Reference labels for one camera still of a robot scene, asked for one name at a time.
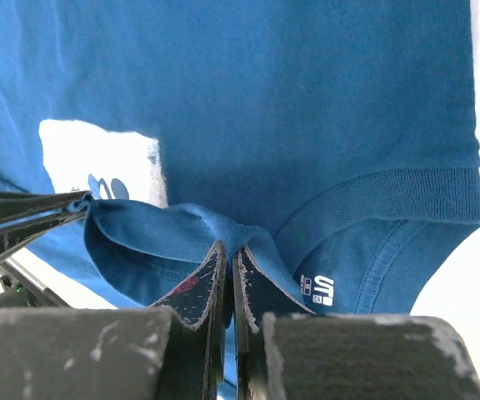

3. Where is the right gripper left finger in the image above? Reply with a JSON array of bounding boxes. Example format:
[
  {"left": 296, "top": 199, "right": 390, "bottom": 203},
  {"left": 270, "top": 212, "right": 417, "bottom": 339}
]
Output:
[{"left": 153, "top": 241, "right": 227, "bottom": 399}]

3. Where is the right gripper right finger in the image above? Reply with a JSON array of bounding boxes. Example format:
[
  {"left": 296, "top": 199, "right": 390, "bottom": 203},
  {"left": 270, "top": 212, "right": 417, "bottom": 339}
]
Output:
[{"left": 232, "top": 247, "right": 313, "bottom": 399}]

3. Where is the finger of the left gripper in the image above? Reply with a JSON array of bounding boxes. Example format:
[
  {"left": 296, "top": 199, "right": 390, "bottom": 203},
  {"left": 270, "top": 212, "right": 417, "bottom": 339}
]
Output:
[
  {"left": 0, "top": 191, "right": 91, "bottom": 224},
  {"left": 0, "top": 206, "right": 86, "bottom": 262}
]

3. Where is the blue t shirt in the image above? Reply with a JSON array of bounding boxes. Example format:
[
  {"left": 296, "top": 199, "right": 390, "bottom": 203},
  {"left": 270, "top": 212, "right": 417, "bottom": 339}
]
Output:
[{"left": 0, "top": 0, "right": 480, "bottom": 400}]

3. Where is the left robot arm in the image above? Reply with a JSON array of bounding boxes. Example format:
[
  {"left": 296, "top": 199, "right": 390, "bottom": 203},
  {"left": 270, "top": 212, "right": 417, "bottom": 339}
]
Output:
[{"left": 0, "top": 191, "right": 92, "bottom": 308}]

